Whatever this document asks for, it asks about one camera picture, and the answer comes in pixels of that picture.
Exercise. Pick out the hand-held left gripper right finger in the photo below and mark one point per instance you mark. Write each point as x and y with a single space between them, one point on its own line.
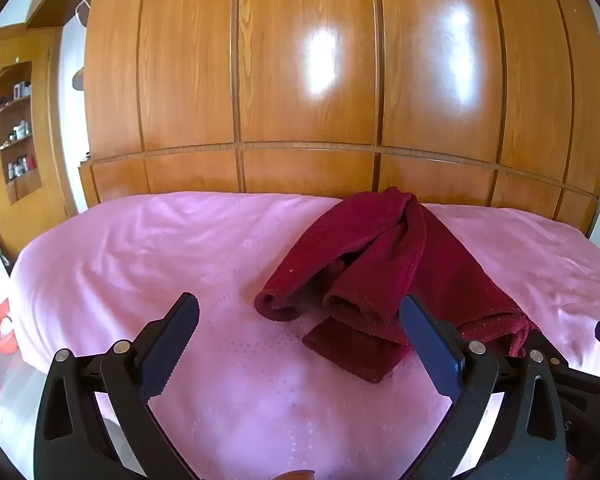
430 345

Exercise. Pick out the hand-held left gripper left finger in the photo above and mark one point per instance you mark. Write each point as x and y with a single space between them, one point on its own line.
170 345

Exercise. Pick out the dark red garment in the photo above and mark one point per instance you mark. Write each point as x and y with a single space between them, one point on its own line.
380 245

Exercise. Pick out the white clothes hanger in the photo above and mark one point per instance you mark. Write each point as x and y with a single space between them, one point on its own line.
84 7

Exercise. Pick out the pink bedspread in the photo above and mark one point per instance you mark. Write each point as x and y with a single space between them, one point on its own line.
155 260

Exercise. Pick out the red bucket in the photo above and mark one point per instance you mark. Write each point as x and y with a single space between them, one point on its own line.
0 327

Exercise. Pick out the wooden cabinet with shelf niche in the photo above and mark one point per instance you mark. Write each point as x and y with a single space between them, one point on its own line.
55 185

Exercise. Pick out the small bottles on shelves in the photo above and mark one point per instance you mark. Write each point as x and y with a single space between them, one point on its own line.
17 135

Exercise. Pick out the wooden wardrobe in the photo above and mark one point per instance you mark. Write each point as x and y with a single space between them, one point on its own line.
305 110

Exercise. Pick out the small wooden wall shelf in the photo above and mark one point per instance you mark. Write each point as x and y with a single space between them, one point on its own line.
78 80

